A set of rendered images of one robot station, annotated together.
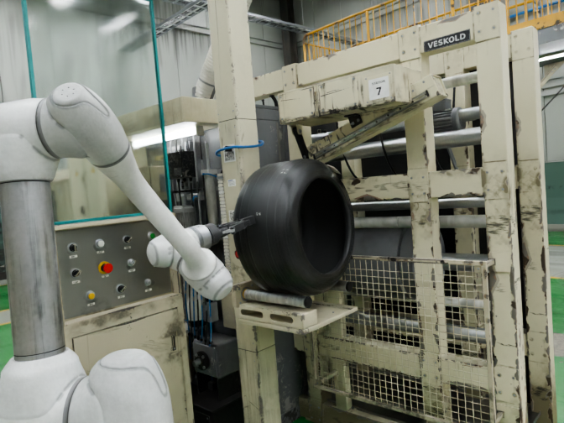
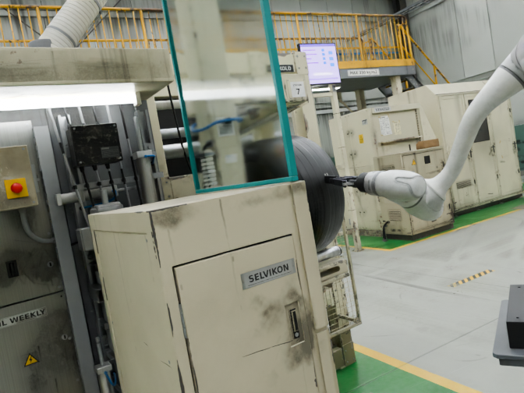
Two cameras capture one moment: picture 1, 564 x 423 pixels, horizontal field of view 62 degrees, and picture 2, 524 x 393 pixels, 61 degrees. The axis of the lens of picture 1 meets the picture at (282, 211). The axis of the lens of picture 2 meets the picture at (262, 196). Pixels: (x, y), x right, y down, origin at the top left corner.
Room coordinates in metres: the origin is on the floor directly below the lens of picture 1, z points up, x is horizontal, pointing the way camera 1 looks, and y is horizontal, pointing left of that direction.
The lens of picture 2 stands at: (1.53, 1.93, 1.30)
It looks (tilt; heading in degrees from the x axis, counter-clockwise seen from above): 3 degrees down; 285
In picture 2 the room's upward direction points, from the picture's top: 10 degrees counter-clockwise
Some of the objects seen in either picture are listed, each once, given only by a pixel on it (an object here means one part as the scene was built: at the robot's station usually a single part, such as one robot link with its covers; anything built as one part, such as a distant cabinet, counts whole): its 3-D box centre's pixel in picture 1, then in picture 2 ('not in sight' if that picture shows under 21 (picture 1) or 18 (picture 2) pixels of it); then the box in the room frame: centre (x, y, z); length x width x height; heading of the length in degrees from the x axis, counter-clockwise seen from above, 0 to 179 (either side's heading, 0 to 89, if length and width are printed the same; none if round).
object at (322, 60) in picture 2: not in sight; (319, 64); (2.05, -4.18, 2.60); 0.60 x 0.05 x 0.55; 43
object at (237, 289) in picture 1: (266, 286); not in sight; (2.09, 0.10, 0.90); 0.40 x 0.03 x 0.10; 138
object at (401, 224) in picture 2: not in sight; (414, 192); (1.04, -5.07, 0.62); 0.91 x 0.58 x 1.25; 43
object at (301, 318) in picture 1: (275, 313); (310, 274); (1.87, 0.06, 0.84); 0.36 x 0.09 x 0.06; 48
